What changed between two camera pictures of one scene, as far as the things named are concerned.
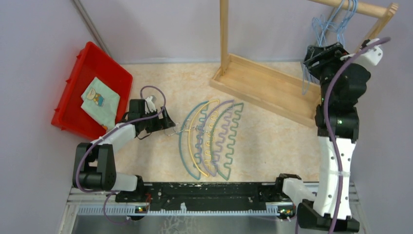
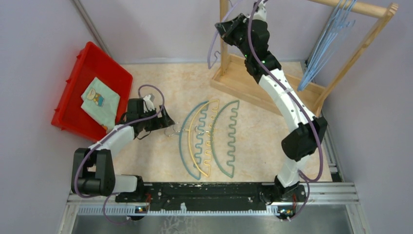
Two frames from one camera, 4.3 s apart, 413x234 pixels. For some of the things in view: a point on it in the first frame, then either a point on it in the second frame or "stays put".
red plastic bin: x=68 y=115 stays put
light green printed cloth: x=101 y=103 stays put
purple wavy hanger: x=210 y=138 → x=221 y=21
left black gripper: x=167 y=123 stays put
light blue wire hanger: x=333 y=22 → x=344 y=18
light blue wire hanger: x=320 y=29 → x=343 y=17
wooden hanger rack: x=281 y=93 stays put
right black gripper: x=330 y=54 → x=227 y=29
